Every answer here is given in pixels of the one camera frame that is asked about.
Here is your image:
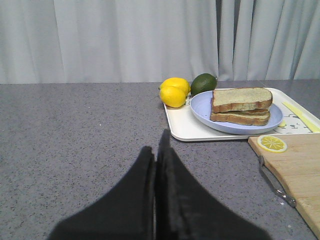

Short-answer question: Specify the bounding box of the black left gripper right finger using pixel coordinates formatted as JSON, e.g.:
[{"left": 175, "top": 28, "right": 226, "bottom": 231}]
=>
[{"left": 155, "top": 129, "right": 271, "bottom": 240}]

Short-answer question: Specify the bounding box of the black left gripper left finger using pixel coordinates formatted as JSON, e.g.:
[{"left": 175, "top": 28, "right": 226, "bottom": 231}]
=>
[{"left": 48, "top": 146, "right": 156, "bottom": 240}]

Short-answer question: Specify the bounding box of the white rectangular tray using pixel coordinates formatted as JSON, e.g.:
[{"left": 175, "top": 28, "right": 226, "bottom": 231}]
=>
[{"left": 164, "top": 88, "right": 320, "bottom": 142}]

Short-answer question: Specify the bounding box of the yellow plastic fork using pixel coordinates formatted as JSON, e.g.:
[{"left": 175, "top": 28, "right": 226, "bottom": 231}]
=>
[{"left": 278, "top": 120, "right": 287, "bottom": 128}]

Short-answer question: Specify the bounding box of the white curtain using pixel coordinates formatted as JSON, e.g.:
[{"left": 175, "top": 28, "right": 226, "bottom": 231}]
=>
[{"left": 0, "top": 0, "right": 320, "bottom": 84}]

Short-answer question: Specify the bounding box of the rear yellow lemon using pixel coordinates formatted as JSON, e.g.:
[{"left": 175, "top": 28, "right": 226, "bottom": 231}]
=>
[{"left": 159, "top": 77, "right": 191, "bottom": 96}]

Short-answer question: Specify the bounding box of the metal cutting board handle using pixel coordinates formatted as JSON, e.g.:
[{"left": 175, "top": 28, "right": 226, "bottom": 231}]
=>
[{"left": 258, "top": 155, "right": 297, "bottom": 208}]

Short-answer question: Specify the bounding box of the light blue round plate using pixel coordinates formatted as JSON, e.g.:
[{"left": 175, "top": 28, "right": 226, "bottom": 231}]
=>
[{"left": 190, "top": 91, "right": 283, "bottom": 136}]

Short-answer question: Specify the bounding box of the yellow plastic knife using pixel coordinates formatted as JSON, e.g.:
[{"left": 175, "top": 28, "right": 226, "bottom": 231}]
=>
[{"left": 282, "top": 102, "right": 320, "bottom": 133}]

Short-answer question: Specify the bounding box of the wooden cutting board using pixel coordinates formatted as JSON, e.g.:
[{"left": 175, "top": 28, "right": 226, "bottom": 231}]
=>
[{"left": 248, "top": 133, "right": 320, "bottom": 238}]

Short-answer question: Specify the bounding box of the yellow lemon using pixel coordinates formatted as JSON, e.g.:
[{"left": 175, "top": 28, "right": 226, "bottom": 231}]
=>
[
  {"left": 159, "top": 86, "right": 187, "bottom": 108},
  {"left": 159, "top": 77, "right": 191, "bottom": 96}
]

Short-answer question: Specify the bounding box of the toast bread slice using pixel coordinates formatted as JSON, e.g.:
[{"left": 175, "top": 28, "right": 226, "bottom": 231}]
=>
[
  {"left": 210, "top": 109, "right": 271, "bottom": 126},
  {"left": 211, "top": 87, "right": 273, "bottom": 113}
]

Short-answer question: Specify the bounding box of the front yellow lemon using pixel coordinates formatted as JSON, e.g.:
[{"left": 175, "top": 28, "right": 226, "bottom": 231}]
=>
[{"left": 159, "top": 86, "right": 187, "bottom": 108}]

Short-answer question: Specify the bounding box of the green lime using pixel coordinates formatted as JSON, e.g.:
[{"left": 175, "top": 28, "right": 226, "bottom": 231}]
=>
[{"left": 191, "top": 73, "right": 217, "bottom": 96}]

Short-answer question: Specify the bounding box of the lemon slice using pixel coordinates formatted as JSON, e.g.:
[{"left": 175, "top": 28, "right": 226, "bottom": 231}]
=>
[{"left": 257, "top": 135, "right": 288, "bottom": 153}]

